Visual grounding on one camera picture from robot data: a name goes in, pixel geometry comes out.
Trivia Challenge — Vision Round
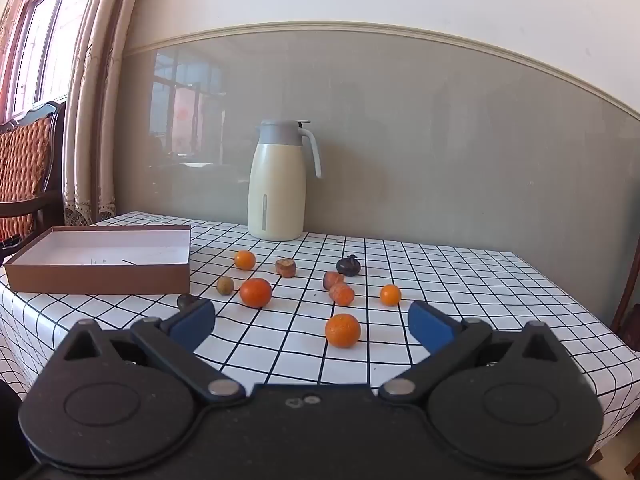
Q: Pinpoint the brown cardboard box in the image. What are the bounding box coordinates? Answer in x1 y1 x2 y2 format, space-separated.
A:
4 226 192 295

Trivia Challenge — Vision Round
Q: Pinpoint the dark wooden chair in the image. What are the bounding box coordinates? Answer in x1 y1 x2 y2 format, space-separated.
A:
611 255 640 351

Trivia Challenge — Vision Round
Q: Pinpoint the beige lace-trimmed curtain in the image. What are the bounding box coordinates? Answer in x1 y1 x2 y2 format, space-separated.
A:
62 0 151 226

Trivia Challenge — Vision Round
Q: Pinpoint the red-framed window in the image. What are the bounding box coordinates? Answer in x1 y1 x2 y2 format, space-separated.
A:
0 0 108 121

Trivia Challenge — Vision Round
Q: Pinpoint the cream thermos jug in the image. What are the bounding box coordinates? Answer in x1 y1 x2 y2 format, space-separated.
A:
247 119 322 241

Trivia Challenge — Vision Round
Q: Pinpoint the wooden bench with orange cushion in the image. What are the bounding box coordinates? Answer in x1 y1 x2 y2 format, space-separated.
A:
0 101 67 266

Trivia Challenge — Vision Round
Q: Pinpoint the orange mandarin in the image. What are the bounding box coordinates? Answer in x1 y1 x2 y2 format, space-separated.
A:
325 313 362 349
239 278 273 309

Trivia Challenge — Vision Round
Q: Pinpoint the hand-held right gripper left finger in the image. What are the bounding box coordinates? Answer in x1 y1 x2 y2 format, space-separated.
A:
59 300 246 403

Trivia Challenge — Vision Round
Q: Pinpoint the white checkered tablecloth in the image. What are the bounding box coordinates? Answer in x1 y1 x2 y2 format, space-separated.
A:
0 211 628 463

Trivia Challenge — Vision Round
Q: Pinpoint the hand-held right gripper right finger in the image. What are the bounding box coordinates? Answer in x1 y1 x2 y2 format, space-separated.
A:
378 300 568 403

